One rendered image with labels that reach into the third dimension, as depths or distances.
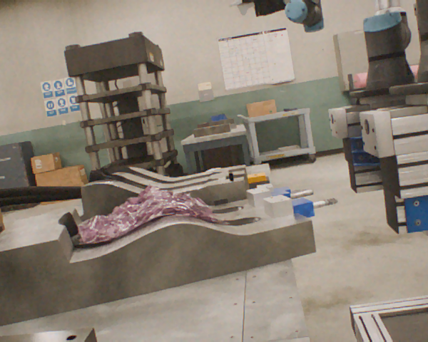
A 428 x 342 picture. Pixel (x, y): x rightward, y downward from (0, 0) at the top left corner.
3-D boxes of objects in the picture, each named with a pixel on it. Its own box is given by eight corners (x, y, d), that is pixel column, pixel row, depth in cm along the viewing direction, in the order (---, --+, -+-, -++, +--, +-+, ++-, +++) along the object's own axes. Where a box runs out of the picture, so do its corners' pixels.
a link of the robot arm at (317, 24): (297, 32, 157) (292, 1, 156) (308, 33, 166) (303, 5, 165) (318, 27, 153) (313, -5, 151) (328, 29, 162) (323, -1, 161)
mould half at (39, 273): (265, 220, 96) (257, 170, 95) (316, 252, 71) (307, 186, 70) (29, 271, 87) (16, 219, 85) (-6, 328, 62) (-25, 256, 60)
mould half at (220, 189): (250, 195, 125) (242, 148, 124) (249, 219, 100) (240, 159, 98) (83, 220, 131) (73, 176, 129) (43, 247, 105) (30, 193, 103)
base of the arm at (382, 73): (406, 83, 146) (402, 53, 144) (421, 81, 131) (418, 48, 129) (362, 90, 147) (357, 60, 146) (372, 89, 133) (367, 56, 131)
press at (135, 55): (190, 188, 659) (165, 48, 630) (175, 212, 507) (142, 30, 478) (128, 198, 665) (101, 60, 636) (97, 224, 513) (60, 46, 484)
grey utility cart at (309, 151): (308, 159, 746) (300, 104, 733) (318, 162, 694) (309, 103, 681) (244, 171, 739) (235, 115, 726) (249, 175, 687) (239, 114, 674)
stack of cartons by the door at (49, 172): (93, 194, 771) (83, 147, 760) (86, 198, 739) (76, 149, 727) (47, 201, 777) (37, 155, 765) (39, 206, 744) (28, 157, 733)
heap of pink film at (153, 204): (212, 208, 90) (205, 169, 89) (234, 226, 73) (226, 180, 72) (83, 235, 85) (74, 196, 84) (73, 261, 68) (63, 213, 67)
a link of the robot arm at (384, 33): (362, 58, 136) (357, 14, 134) (372, 59, 147) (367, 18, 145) (402, 50, 130) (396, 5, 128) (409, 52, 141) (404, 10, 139)
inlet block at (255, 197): (309, 202, 93) (305, 177, 93) (319, 206, 89) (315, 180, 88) (250, 216, 91) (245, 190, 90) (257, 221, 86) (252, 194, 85)
